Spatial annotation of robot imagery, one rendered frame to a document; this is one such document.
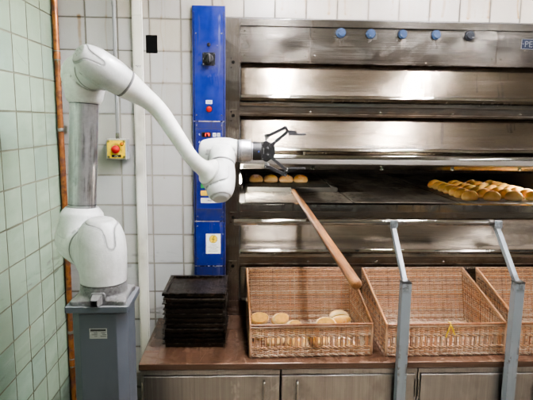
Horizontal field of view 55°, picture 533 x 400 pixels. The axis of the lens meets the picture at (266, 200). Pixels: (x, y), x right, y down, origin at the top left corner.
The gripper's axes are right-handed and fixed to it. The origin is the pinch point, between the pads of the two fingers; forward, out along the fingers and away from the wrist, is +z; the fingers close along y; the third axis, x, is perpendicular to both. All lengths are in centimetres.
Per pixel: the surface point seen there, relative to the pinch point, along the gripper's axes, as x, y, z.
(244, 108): -55, -18, -23
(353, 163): -40, 8, 29
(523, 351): -6, 89, 102
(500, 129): -57, -9, 109
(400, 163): -40, 8, 53
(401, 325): 5, 72, 43
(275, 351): -5, 88, -9
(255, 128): -56, -8, -18
